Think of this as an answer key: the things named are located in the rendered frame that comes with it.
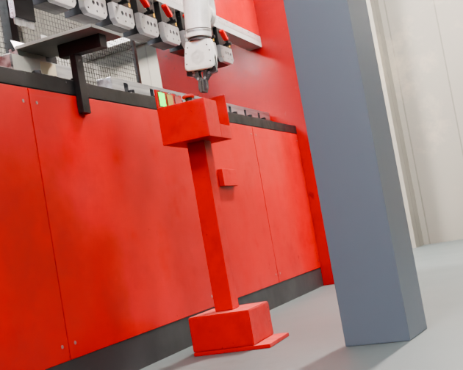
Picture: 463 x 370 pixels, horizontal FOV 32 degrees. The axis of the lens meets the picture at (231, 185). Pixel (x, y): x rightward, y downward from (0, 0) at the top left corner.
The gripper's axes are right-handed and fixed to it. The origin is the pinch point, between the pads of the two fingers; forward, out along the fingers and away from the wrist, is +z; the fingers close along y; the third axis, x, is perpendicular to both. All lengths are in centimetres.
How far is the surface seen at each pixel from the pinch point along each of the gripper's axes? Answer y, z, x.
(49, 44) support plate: -31, -12, -41
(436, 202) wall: 24, 49, 436
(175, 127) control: -4.7, 13.8, -15.0
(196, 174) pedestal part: -1.9, 28.7, -8.0
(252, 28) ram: -35, -56, 168
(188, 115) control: 0.1, 10.8, -15.0
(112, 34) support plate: -14.3, -13.6, -33.1
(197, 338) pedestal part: -4, 79, -15
